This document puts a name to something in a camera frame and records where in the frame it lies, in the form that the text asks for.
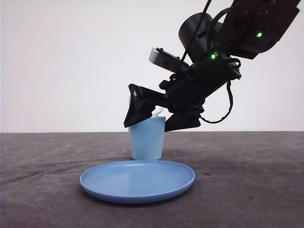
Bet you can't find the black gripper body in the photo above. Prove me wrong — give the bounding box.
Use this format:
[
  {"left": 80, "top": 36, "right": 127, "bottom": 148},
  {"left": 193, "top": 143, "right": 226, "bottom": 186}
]
[{"left": 159, "top": 60, "right": 241, "bottom": 113}]

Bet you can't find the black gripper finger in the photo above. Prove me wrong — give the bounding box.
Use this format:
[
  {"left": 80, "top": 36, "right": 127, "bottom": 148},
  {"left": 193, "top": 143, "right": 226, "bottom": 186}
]
[
  {"left": 123, "top": 84, "right": 170, "bottom": 127},
  {"left": 164, "top": 113, "right": 201, "bottom": 132}
]

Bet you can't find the white plastic fork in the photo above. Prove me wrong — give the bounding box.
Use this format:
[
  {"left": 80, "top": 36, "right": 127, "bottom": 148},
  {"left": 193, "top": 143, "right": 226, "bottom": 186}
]
[{"left": 152, "top": 106, "right": 163, "bottom": 118}]

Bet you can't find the light blue plastic cup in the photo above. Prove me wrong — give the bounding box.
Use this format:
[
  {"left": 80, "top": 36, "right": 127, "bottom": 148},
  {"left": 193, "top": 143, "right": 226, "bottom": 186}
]
[{"left": 128, "top": 114, "right": 166, "bottom": 160}]

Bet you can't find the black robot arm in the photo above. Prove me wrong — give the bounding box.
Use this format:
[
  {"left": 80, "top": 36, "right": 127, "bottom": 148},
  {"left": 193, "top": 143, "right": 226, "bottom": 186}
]
[{"left": 124, "top": 0, "right": 299, "bottom": 131}]

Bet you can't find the blue plastic plate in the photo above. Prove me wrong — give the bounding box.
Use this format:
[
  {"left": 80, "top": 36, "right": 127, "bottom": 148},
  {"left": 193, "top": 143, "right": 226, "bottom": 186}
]
[{"left": 79, "top": 160, "right": 195, "bottom": 204}]

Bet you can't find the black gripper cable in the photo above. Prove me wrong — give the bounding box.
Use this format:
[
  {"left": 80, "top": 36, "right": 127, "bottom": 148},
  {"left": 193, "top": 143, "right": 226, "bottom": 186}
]
[{"left": 199, "top": 80, "right": 235, "bottom": 124}]

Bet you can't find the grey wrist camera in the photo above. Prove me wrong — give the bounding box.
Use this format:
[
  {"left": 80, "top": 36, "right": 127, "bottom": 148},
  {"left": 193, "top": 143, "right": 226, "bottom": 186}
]
[{"left": 149, "top": 47, "right": 190, "bottom": 73}]

